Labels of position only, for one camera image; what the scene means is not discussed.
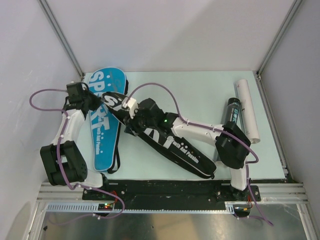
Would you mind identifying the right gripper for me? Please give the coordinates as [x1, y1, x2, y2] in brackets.
[124, 106, 157, 137]

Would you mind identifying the blue racket bag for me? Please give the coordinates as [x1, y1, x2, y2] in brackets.
[88, 67, 129, 174]

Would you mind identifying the black racket bag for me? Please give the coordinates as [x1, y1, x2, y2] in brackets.
[102, 91, 217, 179]

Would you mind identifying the black shuttlecock tube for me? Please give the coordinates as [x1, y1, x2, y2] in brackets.
[213, 96, 242, 163]

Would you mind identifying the white shuttlecock tube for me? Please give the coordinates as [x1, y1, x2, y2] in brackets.
[234, 78, 261, 144]

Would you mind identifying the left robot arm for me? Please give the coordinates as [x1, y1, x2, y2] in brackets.
[40, 82, 111, 200]

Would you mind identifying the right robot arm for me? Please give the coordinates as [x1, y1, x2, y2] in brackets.
[121, 97, 251, 201]

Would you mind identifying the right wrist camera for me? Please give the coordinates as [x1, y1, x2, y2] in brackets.
[122, 97, 139, 119]

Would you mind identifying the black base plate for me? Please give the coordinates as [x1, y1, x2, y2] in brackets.
[82, 178, 261, 211]

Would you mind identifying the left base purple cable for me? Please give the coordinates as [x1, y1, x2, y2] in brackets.
[47, 199, 126, 227]

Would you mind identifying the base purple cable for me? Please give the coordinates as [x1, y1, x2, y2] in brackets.
[236, 197, 275, 227]
[47, 199, 126, 227]

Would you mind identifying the white cable duct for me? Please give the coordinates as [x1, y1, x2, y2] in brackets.
[46, 202, 249, 214]

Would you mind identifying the aluminium frame post left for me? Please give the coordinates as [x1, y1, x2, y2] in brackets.
[37, 0, 85, 80]

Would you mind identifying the aluminium frame post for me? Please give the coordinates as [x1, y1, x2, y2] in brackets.
[255, 0, 305, 78]
[37, 0, 85, 80]

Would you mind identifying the aluminium rail right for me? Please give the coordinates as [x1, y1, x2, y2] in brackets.
[253, 71, 303, 185]

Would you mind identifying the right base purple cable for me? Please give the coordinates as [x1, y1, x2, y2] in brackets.
[236, 197, 275, 227]

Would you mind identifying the aluminium frame post right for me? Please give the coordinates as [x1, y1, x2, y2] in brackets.
[255, 0, 305, 78]

